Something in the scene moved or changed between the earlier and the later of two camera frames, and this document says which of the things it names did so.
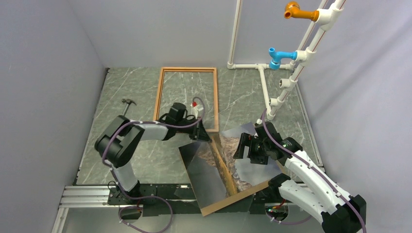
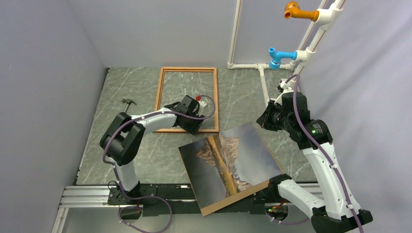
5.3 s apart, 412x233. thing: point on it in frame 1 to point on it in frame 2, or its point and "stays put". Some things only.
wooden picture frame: [158, 98] stays put
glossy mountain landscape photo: [216, 175] stays put
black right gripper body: [258, 147] to [275, 119]
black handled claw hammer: [128, 101] stays put
